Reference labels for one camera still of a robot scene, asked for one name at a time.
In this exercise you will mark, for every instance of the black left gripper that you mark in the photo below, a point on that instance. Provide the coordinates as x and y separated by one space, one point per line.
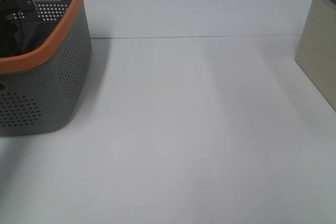
13 6

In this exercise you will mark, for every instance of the dark grey towel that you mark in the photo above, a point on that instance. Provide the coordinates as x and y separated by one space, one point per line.
18 38

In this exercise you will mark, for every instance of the grey orange-rimmed laundry basket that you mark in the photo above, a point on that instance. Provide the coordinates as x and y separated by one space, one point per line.
40 89

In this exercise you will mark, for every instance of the beige grey-rimmed bin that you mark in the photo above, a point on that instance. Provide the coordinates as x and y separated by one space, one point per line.
316 51

